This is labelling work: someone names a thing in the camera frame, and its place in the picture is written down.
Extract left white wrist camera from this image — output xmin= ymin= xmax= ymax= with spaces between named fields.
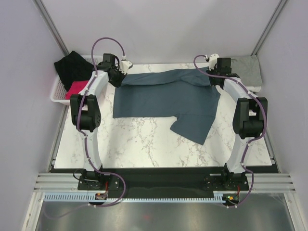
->
xmin=119 ymin=59 xmax=133 ymax=74

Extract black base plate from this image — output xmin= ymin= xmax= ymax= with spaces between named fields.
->
xmin=77 ymin=167 xmax=249 ymax=197

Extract corner aluminium post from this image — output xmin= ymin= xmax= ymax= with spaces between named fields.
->
xmin=251 ymin=0 xmax=289 ymax=56
xmin=33 ymin=0 xmax=69 ymax=55

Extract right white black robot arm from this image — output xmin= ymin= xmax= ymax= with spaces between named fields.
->
xmin=206 ymin=54 xmax=268 ymax=190

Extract white slotted cable duct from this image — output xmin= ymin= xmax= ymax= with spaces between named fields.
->
xmin=44 ymin=190 xmax=262 ymax=202

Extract blue grey t shirt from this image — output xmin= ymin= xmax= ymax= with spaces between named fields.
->
xmin=113 ymin=69 xmax=220 ymax=145

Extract aluminium rail frame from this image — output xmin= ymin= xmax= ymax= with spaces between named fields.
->
xmin=34 ymin=173 xmax=295 ymax=193

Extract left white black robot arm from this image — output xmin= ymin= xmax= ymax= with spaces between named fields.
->
xmin=70 ymin=53 xmax=123 ymax=172

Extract white plastic basket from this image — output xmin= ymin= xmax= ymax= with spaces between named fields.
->
xmin=50 ymin=55 xmax=103 ymax=106

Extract folded grey t shirt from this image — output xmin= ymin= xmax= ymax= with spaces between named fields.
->
xmin=231 ymin=55 xmax=262 ymax=89

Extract left corner aluminium post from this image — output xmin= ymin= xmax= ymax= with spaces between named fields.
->
xmin=33 ymin=0 xmax=69 ymax=55

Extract black t shirt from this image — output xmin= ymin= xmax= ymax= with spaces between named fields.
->
xmin=54 ymin=51 xmax=94 ymax=91

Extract right corner aluminium post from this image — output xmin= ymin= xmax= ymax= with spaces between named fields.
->
xmin=251 ymin=0 xmax=289 ymax=56

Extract pink red t shirt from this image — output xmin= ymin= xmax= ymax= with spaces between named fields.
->
xmin=65 ymin=80 xmax=88 ymax=100

